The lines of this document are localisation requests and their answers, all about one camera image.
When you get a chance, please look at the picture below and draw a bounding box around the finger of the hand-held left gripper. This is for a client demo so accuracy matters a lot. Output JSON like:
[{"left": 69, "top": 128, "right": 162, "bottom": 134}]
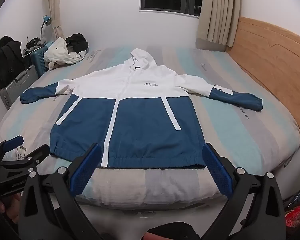
[
  {"left": 0, "top": 144, "right": 51, "bottom": 178},
  {"left": 0, "top": 135, "right": 24, "bottom": 165}
]

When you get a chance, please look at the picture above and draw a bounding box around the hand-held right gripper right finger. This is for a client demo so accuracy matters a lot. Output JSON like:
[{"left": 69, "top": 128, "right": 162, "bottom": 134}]
[{"left": 201, "top": 142, "right": 287, "bottom": 240}]

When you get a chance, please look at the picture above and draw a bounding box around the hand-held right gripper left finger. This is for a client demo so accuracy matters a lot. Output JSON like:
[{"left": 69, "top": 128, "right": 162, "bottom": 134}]
[{"left": 18, "top": 143, "right": 102, "bottom": 240}]

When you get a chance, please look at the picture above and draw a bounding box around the white and blue hooded jacket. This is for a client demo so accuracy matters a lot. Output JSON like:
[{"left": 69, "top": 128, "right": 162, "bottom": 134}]
[{"left": 20, "top": 47, "right": 263, "bottom": 168}]

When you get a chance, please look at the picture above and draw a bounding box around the grey clothes pile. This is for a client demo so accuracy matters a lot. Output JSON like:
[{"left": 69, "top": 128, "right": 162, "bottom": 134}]
[{"left": 24, "top": 37, "right": 47, "bottom": 55}]

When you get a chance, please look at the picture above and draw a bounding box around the person's left hand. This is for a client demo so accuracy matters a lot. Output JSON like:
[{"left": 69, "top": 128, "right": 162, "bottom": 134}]
[{"left": 0, "top": 194, "right": 22, "bottom": 222}]

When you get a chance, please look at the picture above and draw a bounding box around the bed with striped sheet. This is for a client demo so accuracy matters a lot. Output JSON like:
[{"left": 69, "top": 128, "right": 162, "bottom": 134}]
[{"left": 0, "top": 45, "right": 300, "bottom": 212}]

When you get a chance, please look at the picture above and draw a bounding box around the silver hard case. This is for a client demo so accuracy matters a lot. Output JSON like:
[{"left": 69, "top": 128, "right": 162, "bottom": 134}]
[{"left": 0, "top": 64, "right": 39, "bottom": 110}]

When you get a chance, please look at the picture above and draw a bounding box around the person's black clothing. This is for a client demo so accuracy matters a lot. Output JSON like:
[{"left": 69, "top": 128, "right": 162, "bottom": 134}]
[{"left": 150, "top": 226, "right": 199, "bottom": 240}]

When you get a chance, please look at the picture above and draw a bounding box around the black backpack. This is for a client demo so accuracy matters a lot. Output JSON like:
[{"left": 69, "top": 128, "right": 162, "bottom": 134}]
[{"left": 0, "top": 36, "right": 25, "bottom": 89}]

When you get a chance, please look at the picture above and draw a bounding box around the teal suitcase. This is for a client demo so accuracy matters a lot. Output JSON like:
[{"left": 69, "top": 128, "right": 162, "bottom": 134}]
[{"left": 30, "top": 41, "right": 54, "bottom": 77}]

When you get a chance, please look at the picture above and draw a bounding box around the red patterned cloth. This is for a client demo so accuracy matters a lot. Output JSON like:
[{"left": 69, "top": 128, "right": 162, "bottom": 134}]
[{"left": 285, "top": 200, "right": 300, "bottom": 235}]

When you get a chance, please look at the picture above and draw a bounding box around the white garment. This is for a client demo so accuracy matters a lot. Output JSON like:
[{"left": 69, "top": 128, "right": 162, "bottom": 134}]
[{"left": 44, "top": 37, "right": 87, "bottom": 70}]

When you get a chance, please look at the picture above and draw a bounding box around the wooden headboard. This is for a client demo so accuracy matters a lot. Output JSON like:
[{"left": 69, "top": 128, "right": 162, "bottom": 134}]
[{"left": 226, "top": 17, "right": 300, "bottom": 135}]

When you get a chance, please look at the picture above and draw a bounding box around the black garment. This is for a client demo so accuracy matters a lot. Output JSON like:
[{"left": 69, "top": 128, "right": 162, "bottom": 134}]
[{"left": 65, "top": 33, "right": 89, "bottom": 53}]

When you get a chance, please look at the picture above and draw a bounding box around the blue desk lamp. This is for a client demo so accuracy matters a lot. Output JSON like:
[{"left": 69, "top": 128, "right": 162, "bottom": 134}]
[{"left": 40, "top": 15, "right": 52, "bottom": 40}]

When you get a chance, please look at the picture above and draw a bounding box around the narrow beige curtain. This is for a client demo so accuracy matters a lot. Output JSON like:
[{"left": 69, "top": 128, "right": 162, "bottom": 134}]
[{"left": 44, "top": 0, "right": 63, "bottom": 40}]

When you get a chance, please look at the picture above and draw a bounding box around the wide beige curtain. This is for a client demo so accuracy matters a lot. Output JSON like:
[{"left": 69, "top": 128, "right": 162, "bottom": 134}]
[{"left": 195, "top": 0, "right": 240, "bottom": 52}]

